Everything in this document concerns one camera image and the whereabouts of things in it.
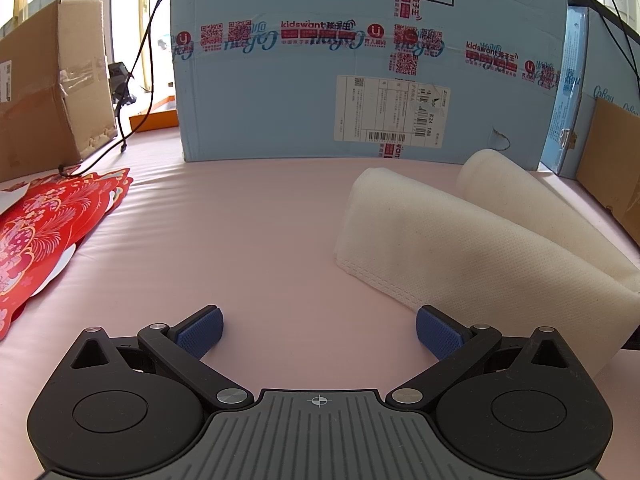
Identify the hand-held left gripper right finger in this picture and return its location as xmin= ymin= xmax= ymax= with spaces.
xmin=386 ymin=304 xmax=576 ymax=408

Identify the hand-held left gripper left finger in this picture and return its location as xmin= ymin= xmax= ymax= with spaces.
xmin=67 ymin=304 xmax=253 ymax=408

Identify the white nonwoven shopping bag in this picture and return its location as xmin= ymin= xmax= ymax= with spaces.
xmin=334 ymin=149 xmax=640 ymax=380

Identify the red printed paper bag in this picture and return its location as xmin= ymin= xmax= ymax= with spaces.
xmin=0 ymin=167 xmax=133 ymax=341

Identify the flat orange box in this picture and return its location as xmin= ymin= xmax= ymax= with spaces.
xmin=129 ymin=108 xmax=180 ymax=132

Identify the open brown cardboard box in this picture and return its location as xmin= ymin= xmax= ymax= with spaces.
xmin=575 ymin=96 xmax=640 ymax=246

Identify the large blue cardboard box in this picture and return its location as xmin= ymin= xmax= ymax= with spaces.
xmin=169 ymin=0 xmax=571 ymax=170

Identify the small black device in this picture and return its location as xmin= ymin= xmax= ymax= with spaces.
xmin=107 ymin=61 xmax=137 ymax=107

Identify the narrow blue cardboard box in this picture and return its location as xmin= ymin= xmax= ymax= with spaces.
xmin=537 ymin=6 xmax=640 ymax=181

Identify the taped brown cardboard box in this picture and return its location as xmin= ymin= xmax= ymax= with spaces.
xmin=0 ymin=0 xmax=118 ymax=183

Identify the long black cable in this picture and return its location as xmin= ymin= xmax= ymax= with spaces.
xmin=56 ymin=0 xmax=171 ymax=178

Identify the thin black charger cable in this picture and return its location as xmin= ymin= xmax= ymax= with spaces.
xmin=592 ymin=0 xmax=640 ymax=96

